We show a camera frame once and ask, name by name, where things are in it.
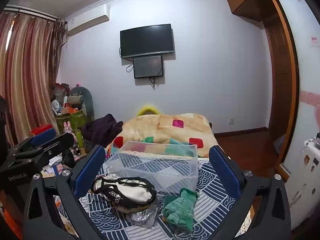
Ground white air conditioner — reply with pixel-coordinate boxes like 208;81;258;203
65;3;110;37

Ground red box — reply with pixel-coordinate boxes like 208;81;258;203
31;124;53;135

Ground white door with stickers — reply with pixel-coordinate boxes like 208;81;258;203
271;0;320;231

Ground green bottle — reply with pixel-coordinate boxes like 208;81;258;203
76;129;86;148

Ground white door handle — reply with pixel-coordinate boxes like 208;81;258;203
303;137;320;158

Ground small black monitor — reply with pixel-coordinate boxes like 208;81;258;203
133;54;164;79

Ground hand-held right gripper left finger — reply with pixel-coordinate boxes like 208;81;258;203
22;144;110;240

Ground yellow plush blanket coloured squares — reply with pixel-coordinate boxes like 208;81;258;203
105;112;220;158

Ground wooden door frame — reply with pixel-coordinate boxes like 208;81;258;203
262;0;300;178

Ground grey plush toy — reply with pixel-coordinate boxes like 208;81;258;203
67;86;95;121

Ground green cardboard box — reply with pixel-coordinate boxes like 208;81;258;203
55;111;87;133

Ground clear plastic storage box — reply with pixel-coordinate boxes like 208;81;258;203
104;141;199;196

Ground dark purple cloth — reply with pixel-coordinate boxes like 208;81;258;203
81;113;124;148

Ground blue patterned bedsheet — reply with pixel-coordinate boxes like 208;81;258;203
57;152;253;240

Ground green knit gloves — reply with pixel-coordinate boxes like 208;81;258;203
162;187;199;233

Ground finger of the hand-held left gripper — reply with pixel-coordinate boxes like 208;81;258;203
15;132;76;168
10;127;57;157

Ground cream knit hat black trim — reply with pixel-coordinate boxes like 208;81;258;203
90;175;158;210

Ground black wall television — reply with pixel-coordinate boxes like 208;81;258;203
120;24;175;59

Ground yellow plush item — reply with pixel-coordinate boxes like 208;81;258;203
136;103;162;117

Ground striped red curtain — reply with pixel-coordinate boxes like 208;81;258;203
0;10;66;146

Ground silver plastic bag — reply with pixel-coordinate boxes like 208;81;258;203
126;202;160;230

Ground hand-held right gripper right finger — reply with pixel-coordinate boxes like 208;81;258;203
209;145;292;240

